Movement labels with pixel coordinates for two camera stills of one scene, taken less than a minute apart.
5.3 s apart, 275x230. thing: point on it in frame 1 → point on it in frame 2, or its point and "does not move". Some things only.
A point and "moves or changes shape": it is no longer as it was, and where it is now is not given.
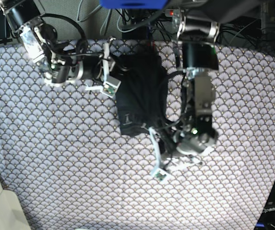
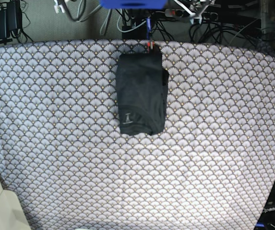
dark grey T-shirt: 142,103 moves or changes shape
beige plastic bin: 2,209 does not move
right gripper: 197,135 → 191,14
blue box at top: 134,4 does not move
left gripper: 88,67 → 57,5
